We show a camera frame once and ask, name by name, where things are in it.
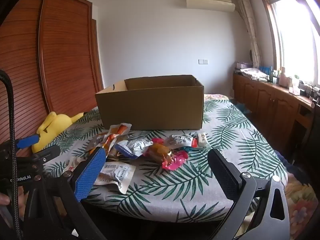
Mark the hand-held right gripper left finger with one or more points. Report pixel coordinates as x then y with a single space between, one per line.
90 175

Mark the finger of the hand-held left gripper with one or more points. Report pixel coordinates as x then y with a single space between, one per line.
50 152
27 141

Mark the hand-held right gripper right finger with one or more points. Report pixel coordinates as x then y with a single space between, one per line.
225 177

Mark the silver snack packet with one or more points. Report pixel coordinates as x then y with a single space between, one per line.
181 140

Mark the brown snack pink wrapper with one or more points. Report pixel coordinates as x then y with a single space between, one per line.
165 156

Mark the small pink snack packet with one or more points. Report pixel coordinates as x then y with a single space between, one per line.
157 140

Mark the brown cardboard box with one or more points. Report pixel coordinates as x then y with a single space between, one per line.
155 107

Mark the person's left hand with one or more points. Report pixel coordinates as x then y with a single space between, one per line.
3 199

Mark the yellow plush toy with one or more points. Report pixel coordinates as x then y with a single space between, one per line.
51 127

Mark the white labelled snack packet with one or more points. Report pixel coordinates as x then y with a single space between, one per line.
117 173

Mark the orange clear snack packet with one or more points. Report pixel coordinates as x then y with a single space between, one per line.
101 142

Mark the small white snack packet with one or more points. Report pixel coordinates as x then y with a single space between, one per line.
202 140

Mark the leaf print bedsheet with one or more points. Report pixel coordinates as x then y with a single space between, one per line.
175 185

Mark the white blue snack packet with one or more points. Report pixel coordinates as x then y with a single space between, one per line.
133 148

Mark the dark blue blanket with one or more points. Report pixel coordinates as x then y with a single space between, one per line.
285 158

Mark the blue cloth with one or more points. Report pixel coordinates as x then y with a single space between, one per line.
241 106

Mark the brown wooden cabinet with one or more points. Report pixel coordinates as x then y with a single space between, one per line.
270 105

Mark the brown wooden wardrobe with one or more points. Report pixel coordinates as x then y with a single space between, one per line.
57 55

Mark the folded patterned cloths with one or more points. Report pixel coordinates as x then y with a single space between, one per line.
255 74

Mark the blue bottles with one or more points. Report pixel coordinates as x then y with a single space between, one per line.
266 72

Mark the pink patterned box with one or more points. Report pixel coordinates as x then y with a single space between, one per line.
243 65

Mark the pink container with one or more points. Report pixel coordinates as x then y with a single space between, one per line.
284 78

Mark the patterned curtain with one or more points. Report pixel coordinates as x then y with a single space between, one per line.
251 30

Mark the window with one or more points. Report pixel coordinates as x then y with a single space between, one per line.
292 42

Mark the white wall switch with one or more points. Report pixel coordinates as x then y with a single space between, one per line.
203 61

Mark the white wall air conditioner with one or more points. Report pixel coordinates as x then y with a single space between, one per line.
210 1

